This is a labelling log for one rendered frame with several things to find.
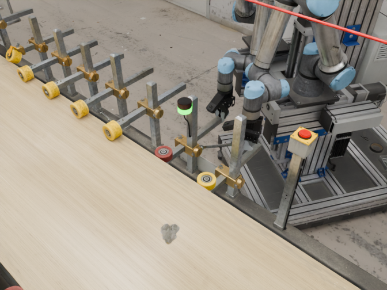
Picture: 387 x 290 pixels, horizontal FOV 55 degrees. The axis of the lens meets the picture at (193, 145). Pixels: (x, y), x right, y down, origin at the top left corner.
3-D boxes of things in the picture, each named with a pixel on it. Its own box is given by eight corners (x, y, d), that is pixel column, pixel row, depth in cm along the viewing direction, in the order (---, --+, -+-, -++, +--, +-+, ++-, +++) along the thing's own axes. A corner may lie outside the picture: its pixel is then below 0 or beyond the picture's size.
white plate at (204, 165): (181, 157, 192) (180, 143, 186) (220, 182, 180) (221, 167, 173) (179, 157, 192) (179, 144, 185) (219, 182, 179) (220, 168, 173)
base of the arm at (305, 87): (314, 78, 187) (318, 60, 180) (329, 94, 176) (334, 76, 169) (286, 82, 184) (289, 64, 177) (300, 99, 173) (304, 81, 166)
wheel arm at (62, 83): (120, 56, 225) (120, 50, 222) (124, 58, 223) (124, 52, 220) (48, 91, 197) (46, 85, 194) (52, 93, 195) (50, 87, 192)
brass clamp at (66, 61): (60, 56, 226) (59, 49, 222) (74, 64, 219) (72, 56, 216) (52, 60, 222) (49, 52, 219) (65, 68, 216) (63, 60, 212)
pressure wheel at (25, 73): (35, 77, 207) (31, 79, 213) (28, 64, 204) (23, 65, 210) (26, 81, 204) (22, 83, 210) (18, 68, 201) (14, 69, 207)
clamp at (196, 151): (181, 141, 184) (181, 133, 180) (202, 153, 177) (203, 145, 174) (173, 147, 181) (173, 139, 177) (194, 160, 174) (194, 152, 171)
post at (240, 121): (231, 192, 176) (239, 111, 144) (236, 195, 175) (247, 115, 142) (226, 196, 174) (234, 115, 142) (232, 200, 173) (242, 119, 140)
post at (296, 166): (278, 219, 164) (298, 144, 133) (287, 225, 161) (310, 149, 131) (272, 225, 161) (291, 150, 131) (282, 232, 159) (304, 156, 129)
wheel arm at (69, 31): (71, 31, 248) (71, 27, 246) (74, 33, 247) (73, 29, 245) (22, 51, 228) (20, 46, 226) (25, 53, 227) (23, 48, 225)
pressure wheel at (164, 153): (164, 160, 177) (163, 142, 170) (176, 167, 173) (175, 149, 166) (152, 168, 173) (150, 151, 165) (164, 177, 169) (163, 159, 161)
